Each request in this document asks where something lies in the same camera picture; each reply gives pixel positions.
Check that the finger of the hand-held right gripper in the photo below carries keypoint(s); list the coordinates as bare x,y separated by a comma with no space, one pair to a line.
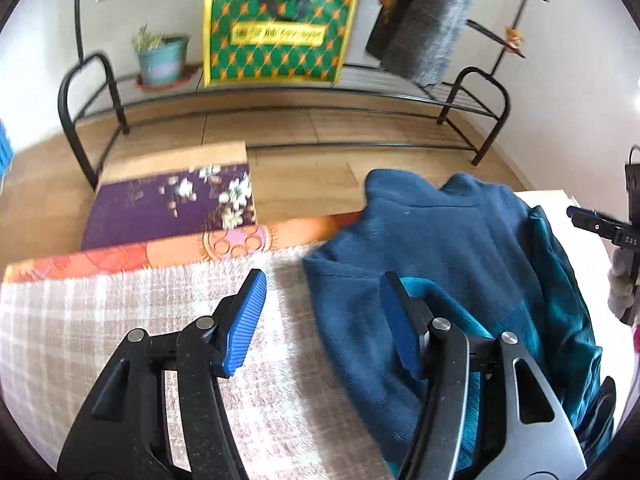
595,222

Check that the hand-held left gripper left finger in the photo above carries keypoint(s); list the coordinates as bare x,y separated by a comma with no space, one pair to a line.
245,320

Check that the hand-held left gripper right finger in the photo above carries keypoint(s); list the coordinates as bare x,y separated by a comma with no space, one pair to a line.
402,325

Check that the blue plaid fleece jacket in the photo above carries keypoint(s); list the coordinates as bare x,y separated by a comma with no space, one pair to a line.
425,240

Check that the black metal clothes rack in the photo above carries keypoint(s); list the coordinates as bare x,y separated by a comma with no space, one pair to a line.
390,91

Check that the person's right hand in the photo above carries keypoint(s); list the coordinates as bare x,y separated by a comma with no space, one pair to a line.
622,285

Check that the orange patterned sheet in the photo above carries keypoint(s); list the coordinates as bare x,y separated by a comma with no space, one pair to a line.
150,255

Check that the pink checked blanket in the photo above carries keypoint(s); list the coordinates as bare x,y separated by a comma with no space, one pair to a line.
100,310

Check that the purple floral cushion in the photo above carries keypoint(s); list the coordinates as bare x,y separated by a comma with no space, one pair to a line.
140,210

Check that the brown teddy bear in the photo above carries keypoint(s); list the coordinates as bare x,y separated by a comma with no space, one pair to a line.
515,40

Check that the grey plaid coat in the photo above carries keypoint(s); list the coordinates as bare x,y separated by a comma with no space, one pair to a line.
435,25

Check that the potted plant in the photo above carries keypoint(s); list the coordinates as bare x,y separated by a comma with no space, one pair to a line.
162,62

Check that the green yellow gift bag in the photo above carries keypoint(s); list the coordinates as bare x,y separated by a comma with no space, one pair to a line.
280,35

